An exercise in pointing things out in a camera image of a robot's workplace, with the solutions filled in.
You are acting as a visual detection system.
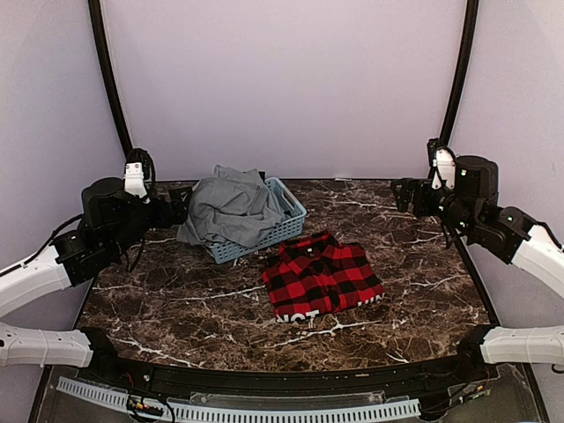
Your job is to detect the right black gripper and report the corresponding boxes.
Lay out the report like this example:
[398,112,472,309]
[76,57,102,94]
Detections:
[391,176,479,237]

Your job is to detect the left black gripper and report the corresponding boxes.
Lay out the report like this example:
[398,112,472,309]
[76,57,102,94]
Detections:
[107,185,191,257]

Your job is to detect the grey long sleeve shirt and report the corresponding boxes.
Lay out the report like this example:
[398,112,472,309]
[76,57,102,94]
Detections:
[176,165,285,248]

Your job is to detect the light blue plastic basket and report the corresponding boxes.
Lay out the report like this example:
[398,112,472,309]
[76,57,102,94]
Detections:
[203,176,308,265]

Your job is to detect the red black plaid shirt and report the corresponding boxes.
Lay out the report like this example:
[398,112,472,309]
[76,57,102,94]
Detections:
[262,231,385,323]

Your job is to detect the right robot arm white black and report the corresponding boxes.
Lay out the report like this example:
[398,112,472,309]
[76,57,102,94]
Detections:
[390,148,563,382]

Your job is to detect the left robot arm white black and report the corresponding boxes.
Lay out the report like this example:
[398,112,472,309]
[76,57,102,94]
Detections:
[1,177,189,384]

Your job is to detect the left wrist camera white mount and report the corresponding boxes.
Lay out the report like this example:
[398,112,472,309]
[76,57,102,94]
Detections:
[123,148,156,203]

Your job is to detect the black curved front rail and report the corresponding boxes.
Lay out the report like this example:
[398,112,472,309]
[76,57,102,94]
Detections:
[78,356,486,397]

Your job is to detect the white slotted cable duct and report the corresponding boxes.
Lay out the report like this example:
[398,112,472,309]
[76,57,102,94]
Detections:
[56,376,421,422]

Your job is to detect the black right corner post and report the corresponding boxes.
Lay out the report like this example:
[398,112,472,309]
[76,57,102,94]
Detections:
[439,0,479,146]

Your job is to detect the black corner post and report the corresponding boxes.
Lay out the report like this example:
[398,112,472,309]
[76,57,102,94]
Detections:
[439,0,479,146]
[87,0,133,157]

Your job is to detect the black left corner post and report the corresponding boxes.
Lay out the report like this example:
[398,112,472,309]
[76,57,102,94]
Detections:
[87,0,133,157]

